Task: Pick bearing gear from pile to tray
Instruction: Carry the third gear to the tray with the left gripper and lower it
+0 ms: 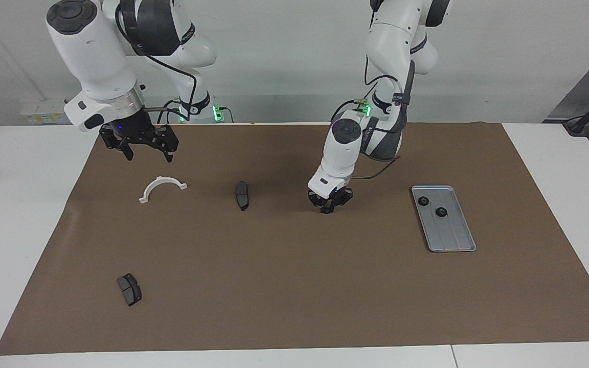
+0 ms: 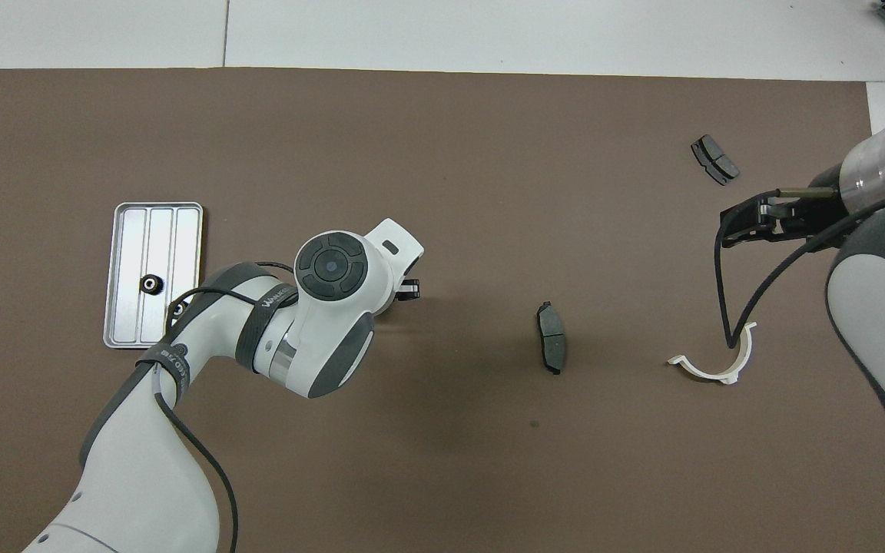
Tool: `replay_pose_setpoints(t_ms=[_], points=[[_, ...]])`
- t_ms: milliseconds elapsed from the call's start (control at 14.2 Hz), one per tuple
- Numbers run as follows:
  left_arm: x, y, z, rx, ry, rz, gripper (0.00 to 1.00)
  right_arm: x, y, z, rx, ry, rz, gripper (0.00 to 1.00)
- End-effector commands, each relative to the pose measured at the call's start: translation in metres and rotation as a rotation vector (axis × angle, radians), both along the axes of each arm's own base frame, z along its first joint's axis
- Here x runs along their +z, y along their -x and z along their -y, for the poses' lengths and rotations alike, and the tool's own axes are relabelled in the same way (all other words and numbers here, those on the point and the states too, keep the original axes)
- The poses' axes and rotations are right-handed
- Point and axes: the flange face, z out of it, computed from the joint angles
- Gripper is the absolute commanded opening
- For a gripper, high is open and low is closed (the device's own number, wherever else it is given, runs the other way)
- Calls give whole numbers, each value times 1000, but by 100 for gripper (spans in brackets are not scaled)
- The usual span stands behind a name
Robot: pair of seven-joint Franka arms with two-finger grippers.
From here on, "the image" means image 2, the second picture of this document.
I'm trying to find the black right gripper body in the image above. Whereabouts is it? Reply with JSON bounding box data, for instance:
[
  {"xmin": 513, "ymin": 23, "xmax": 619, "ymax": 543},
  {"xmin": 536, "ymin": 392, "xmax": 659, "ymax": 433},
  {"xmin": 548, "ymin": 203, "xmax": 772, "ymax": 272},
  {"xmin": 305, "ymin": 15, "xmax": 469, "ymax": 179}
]
[{"xmin": 776, "ymin": 187, "xmax": 847, "ymax": 240}]

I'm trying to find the silver metal tray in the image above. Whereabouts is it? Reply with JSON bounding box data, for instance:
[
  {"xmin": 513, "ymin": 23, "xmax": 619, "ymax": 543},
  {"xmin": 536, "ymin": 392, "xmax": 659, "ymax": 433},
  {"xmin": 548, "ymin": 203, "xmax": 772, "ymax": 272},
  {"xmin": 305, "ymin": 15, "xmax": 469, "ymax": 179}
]
[{"xmin": 103, "ymin": 201, "xmax": 205, "ymax": 350}]

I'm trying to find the wide dark grey brake pad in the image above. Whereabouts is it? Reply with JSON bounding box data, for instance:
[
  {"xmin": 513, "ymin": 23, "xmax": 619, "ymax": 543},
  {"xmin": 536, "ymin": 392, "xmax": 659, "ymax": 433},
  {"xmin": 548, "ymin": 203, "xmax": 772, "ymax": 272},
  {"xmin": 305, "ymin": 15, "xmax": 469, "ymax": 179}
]
[{"xmin": 691, "ymin": 134, "xmax": 741, "ymax": 186}]

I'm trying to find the slim dark grey brake pad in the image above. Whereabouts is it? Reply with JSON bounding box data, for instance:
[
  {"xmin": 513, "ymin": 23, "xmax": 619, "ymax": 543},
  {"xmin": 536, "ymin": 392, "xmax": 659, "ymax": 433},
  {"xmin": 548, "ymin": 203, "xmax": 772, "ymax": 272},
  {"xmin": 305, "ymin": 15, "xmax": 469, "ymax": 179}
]
[{"xmin": 536, "ymin": 300, "xmax": 568, "ymax": 376}]

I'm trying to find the brown paper table mat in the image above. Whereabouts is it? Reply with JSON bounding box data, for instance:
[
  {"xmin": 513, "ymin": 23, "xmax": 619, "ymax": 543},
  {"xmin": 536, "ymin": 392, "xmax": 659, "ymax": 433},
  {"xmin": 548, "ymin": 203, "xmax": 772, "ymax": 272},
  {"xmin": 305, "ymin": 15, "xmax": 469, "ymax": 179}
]
[{"xmin": 0, "ymin": 68, "xmax": 885, "ymax": 553}]

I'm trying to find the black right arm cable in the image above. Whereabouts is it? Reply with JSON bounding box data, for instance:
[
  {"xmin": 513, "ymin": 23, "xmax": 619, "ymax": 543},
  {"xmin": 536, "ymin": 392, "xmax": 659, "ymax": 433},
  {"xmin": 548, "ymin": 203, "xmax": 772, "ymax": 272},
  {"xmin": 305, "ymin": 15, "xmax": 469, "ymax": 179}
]
[{"xmin": 714, "ymin": 183, "xmax": 885, "ymax": 350}]

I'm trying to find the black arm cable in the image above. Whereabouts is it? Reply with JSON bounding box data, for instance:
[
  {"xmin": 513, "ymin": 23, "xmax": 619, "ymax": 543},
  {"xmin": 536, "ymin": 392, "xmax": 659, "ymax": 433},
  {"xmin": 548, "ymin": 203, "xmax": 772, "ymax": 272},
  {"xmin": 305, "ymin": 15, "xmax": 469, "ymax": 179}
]
[
  {"xmin": 152, "ymin": 261, "xmax": 297, "ymax": 553},
  {"xmin": 714, "ymin": 183, "xmax": 885, "ymax": 350}
]

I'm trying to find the white curved plastic bracket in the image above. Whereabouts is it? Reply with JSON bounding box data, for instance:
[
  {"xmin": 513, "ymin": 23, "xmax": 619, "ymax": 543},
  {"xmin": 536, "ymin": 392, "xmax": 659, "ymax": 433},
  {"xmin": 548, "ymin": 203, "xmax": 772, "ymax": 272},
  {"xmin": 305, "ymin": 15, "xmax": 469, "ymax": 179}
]
[{"xmin": 667, "ymin": 323, "xmax": 757, "ymax": 385}]

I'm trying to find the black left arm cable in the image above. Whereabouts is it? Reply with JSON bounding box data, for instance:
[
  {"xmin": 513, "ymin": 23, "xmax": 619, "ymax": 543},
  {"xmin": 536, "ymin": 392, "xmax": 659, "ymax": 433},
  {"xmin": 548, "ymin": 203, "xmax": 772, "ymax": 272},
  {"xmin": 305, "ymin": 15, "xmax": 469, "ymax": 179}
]
[{"xmin": 152, "ymin": 261, "xmax": 297, "ymax": 553}]

